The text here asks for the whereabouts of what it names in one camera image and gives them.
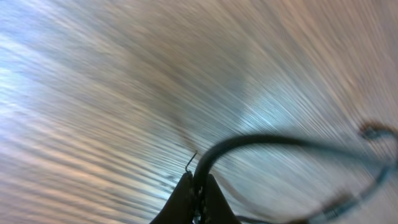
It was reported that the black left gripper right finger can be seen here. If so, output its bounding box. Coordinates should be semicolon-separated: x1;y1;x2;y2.
200;174;241;224

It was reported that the black USB-A cable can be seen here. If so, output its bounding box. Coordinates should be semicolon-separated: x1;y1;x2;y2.
192;123;398;224

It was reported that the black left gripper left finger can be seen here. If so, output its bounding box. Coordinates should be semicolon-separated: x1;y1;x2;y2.
149;151;198;224

